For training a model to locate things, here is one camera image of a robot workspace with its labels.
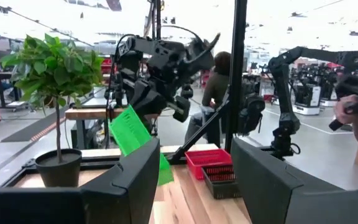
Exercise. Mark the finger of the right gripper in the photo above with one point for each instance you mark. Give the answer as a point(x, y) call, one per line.
point(139, 111)
point(151, 123)

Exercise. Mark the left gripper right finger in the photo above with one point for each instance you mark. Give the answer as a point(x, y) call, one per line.
point(275, 199)

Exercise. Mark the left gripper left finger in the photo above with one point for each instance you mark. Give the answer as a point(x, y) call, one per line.
point(104, 205)

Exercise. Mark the green plastic slotted basket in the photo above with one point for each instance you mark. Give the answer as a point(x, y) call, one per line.
point(129, 133)

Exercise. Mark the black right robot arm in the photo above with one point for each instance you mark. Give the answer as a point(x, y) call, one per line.
point(154, 46)

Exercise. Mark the wooden workbench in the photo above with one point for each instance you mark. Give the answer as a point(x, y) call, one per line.
point(85, 113)

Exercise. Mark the black plastic slotted basket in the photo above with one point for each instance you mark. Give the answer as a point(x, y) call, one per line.
point(221, 189)

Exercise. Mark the potted green plant black pot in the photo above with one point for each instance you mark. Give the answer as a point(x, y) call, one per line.
point(57, 169)

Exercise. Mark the red plastic slotted basket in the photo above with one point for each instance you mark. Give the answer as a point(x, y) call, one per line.
point(207, 157)

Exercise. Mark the black vertical stand pole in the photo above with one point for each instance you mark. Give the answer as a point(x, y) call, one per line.
point(157, 18)

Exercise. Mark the white robot station base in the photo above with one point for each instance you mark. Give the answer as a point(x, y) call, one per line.
point(306, 104)

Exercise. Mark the black floor mat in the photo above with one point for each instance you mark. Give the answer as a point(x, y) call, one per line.
point(33, 130)

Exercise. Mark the person's hand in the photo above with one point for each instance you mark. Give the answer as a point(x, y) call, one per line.
point(342, 109)

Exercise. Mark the black diagonal frame brace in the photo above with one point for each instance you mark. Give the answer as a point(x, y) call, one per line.
point(197, 133)

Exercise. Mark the black vertical frame post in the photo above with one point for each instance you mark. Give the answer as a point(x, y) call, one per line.
point(238, 62)

